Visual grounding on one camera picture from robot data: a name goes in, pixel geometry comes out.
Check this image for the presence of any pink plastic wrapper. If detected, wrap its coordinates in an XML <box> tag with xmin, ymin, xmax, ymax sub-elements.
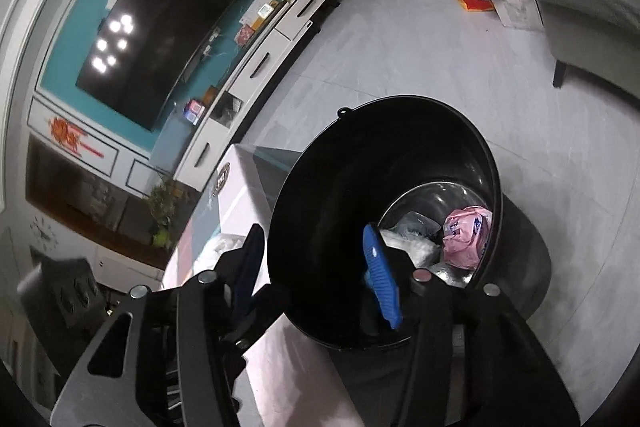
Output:
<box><xmin>442</xmin><ymin>206</ymin><xmax>492</xmax><ymax>270</ymax></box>

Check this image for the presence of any black round trash bin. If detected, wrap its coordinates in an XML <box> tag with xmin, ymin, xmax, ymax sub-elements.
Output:
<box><xmin>267</xmin><ymin>95</ymin><xmax>551</xmax><ymax>351</ymax></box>

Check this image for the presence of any potted plant by doorway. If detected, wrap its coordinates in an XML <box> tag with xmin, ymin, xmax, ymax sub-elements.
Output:
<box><xmin>144</xmin><ymin>179</ymin><xmax>198</xmax><ymax>251</ymax></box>

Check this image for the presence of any pastel striped table cloth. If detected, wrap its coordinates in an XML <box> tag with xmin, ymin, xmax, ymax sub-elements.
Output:
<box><xmin>162</xmin><ymin>145</ymin><xmax>362</xmax><ymax>426</ymax></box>

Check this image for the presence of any white tv cabinet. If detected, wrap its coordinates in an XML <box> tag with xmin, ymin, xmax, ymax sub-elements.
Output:
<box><xmin>174</xmin><ymin>0</ymin><xmax>328</xmax><ymax>192</ymax></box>

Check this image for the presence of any large black television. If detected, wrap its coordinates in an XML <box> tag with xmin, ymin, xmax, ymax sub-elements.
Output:
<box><xmin>76</xmin><ymin>0</ymin><xmax>235</xmax><ymax>130</ymax></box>

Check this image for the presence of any wall clock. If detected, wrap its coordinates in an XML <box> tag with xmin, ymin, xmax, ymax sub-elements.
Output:
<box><xmin>29</xmin><ymin>216</ymin><xmax>58</xmax><ymax>254</ymax></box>

